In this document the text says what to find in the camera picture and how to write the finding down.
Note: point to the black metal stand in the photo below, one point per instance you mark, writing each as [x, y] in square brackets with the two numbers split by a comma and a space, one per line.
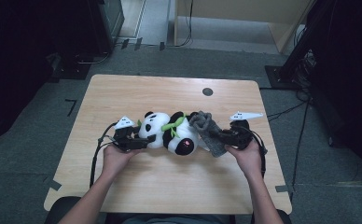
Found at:
[291, 59]

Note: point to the grey fuzzy scarf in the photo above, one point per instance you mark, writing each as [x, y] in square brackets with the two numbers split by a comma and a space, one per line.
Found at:
[208, 130]

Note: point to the person's right hand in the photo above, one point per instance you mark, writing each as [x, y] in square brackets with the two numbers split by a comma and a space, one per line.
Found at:
[247, 160]

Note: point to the panda plush toy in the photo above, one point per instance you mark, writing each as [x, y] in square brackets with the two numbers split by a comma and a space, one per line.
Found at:
[162, 132]

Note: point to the light wooden cabinet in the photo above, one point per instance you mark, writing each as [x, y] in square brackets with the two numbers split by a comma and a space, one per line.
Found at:
[232, 9]

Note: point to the dark curtain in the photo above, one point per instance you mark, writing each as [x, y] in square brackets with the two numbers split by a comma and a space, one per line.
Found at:
[350, 77]
[14, 62]

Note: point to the black flat stand base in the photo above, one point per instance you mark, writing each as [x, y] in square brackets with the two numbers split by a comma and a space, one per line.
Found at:
[72, 70]

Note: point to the person's left hand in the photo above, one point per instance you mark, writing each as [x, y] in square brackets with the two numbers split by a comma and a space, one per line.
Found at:
[120, 160]

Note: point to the dark round table grommet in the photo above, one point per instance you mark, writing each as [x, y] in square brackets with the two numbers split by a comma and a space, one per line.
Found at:
[207, 91]

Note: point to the grey tape piece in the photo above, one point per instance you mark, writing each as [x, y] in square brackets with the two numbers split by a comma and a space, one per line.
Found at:
[53, 184]
[284, 188]

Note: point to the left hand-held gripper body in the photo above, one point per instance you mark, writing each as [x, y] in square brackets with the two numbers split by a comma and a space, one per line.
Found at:
[124, 138]

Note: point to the person's teal clothing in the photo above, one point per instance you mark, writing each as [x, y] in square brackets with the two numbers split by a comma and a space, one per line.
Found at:
[169, 219]

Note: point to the black chair armrest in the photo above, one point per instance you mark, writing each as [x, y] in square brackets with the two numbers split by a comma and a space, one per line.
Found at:
[61, 211]
[286, 217]

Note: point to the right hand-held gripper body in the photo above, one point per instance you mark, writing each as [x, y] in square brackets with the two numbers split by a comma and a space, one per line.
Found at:
[241, 135]

